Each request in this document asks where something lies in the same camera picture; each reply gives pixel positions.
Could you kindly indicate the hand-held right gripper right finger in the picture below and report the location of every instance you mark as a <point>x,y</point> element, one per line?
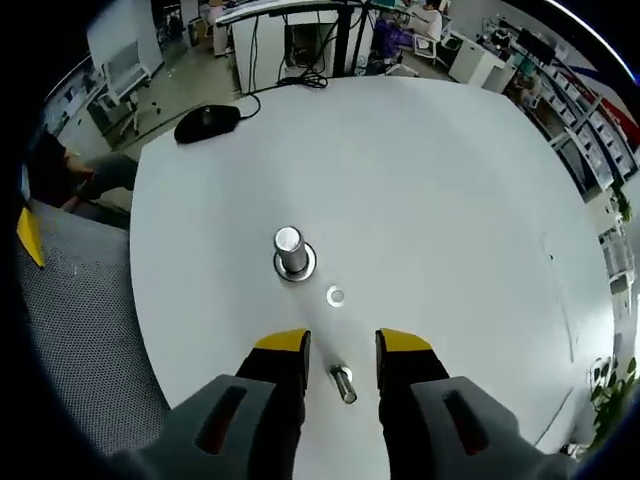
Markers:
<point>430,425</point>

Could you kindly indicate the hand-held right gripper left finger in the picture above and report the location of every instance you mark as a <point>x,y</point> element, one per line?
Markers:
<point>235,425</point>

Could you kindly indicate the silver steel washer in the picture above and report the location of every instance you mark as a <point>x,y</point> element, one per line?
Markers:
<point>311,262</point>
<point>329,296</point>

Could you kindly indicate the thick threaded steel stud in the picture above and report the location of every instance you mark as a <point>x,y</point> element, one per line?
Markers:
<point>289,240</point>

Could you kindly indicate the person's dark upper clothing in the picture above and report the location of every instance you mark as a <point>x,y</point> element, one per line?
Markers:
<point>52,170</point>

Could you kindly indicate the thin steel bolt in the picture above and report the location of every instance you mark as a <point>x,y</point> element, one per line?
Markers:
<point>345,385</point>

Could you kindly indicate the person's grey trouser leg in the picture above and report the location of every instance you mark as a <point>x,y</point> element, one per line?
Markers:
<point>112,175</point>

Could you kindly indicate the grey mesh office chair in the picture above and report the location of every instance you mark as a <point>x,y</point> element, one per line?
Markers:
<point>80,325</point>

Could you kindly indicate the white rolling chair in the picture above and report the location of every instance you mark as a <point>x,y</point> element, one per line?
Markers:
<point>127,90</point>

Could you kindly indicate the green potted plant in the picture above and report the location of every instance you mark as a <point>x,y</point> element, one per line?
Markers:
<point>612,400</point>

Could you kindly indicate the black computer mouse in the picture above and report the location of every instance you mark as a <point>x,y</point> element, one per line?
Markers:
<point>207,124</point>

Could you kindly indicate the white desk with drawers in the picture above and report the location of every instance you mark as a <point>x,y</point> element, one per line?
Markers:
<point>620,260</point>

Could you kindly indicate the small green plant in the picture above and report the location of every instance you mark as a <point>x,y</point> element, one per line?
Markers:
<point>624,205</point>

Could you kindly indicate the white standing desk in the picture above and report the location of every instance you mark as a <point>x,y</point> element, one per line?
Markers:
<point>265,45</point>

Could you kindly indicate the shelving unit with white bins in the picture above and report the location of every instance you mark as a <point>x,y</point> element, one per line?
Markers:
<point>590,120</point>

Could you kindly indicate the white storage cabinet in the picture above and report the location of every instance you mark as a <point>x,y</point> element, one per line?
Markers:
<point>480,65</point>

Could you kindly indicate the purple bag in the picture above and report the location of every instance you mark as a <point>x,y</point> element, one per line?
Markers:
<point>392,35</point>

